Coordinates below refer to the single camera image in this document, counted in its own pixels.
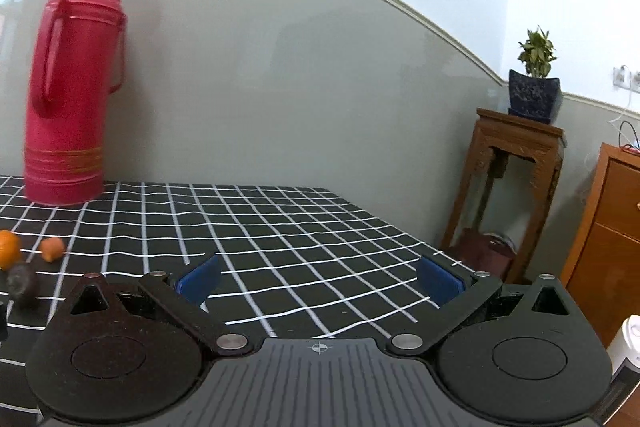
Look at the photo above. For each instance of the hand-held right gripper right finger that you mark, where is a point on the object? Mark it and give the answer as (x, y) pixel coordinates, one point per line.
(441, 281)

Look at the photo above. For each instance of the black white-grid tablecloth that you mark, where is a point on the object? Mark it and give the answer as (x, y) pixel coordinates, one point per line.
(280, 247)

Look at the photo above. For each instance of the red thermos flask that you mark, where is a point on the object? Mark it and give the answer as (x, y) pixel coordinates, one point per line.
(70, 107)

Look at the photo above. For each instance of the dark red bag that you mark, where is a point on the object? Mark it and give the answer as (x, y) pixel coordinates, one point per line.
(480, 252)

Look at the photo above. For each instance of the white appliance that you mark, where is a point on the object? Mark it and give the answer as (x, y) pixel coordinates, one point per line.
(627, 352)

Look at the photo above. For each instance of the dark purple round fruit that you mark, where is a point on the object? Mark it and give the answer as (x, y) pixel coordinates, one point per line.
(22, 284)

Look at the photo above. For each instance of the wooden cabinet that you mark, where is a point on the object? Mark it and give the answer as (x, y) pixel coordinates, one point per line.
(607, 247)

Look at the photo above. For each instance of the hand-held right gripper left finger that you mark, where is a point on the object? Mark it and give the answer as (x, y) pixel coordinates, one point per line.
(197, 281)

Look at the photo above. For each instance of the orange carrot chunk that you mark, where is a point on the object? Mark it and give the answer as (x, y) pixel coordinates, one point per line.
(52, 249)

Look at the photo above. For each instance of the carved wooden plant stand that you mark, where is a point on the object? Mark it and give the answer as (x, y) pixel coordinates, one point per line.
(520, 142)

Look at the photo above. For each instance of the potted plant in blue pot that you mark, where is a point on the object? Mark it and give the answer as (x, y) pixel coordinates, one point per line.
(532, 94)

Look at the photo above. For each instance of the small orange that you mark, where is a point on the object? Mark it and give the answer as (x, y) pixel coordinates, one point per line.
(8, 249)

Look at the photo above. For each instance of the white wall socket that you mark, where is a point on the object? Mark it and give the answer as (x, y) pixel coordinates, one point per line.
(636, 80)
(621, 76)

